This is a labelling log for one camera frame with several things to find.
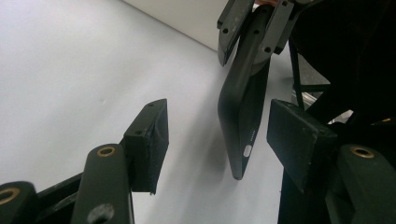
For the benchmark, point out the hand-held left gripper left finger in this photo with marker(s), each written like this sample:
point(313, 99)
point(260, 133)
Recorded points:
point(146, 149)

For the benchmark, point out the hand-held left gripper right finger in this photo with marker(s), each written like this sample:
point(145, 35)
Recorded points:
point(295, 140)

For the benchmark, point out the black phone case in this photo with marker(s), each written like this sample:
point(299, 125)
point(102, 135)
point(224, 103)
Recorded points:
point(239, 109)

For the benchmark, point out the black metal stand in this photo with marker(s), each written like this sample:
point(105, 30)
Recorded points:
point(296, 74)

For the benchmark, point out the white board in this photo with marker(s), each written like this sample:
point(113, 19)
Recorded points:
point(62, 77)

